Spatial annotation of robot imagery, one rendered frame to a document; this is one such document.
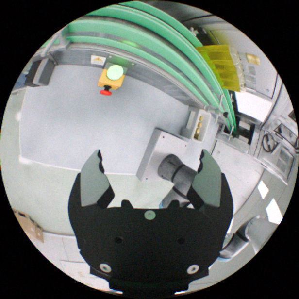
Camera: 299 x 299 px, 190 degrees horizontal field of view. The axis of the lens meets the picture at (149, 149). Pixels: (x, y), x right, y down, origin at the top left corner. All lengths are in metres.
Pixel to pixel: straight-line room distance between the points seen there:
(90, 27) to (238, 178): 4.30
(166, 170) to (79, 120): 0.43
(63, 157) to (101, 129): 0.19
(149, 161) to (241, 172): 3.88
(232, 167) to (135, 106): 3.95
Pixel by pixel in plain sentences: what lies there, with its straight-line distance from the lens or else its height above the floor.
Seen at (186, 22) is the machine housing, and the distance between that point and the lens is 0.49.
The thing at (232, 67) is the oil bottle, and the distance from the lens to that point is 0.38.
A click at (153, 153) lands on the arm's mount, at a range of 0.43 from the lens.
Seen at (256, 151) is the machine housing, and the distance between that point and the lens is 1.33.
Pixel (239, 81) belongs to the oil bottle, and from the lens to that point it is 0.44.
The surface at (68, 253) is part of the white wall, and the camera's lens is 3.59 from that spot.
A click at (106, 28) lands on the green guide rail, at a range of 0.23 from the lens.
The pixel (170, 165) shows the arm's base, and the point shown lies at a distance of 0.48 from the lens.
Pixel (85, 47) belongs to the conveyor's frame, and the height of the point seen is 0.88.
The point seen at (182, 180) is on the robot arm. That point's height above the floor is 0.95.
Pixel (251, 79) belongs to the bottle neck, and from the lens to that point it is 0.44.
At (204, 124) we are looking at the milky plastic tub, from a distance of 0.72.
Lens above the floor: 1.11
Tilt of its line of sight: 48 degrees down
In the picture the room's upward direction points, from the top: 127 degrees clockwise
